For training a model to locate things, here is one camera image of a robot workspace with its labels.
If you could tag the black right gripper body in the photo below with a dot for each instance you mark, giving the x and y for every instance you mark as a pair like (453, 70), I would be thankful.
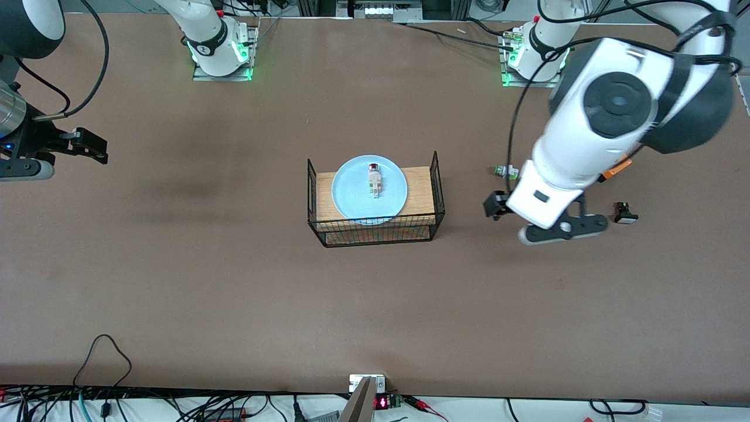
(36, 139)

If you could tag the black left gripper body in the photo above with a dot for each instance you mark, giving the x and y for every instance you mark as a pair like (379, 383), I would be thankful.
(497, 206)

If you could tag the red push button switch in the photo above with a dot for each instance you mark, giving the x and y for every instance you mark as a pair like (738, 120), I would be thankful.
(375, 180)

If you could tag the light blue round plate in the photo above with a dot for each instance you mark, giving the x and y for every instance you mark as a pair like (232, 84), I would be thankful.
(351, 193)

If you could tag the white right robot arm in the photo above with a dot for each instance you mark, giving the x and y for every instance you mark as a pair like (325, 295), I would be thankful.
(211, 35)

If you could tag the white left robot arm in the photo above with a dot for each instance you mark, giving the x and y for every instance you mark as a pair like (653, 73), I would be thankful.
(615, 105)

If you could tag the black push button white cap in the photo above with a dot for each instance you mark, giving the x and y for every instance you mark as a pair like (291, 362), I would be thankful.
(624, 214)

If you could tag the circuit board red display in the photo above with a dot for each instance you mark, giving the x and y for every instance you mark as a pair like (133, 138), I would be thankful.
(387, 402)

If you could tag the control box with white lights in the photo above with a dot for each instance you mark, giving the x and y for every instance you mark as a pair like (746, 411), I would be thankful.
(379, 10)

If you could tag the black power adapter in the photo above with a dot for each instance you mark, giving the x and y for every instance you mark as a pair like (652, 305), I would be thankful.
(225, 414)

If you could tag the green push button switch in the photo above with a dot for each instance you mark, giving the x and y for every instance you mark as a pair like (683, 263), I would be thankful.
(503, 171)

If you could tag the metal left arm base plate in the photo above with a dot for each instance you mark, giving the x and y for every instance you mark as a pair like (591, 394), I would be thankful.
(507, 82)

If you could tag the orange button enclosure box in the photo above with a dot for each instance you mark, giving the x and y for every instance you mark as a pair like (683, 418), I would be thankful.
(618, 169)

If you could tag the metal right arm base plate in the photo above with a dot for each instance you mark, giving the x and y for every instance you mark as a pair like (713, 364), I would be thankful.
(202, 73)

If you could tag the white metal camera bracket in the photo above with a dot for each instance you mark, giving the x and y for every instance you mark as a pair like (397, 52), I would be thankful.
(354, 382)

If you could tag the grey metal camera bar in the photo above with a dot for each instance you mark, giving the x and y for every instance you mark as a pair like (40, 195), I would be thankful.
(358, 404)

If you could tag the aluminium frame extrusion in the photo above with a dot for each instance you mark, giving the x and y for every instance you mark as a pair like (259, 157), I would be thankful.
(743, 7)

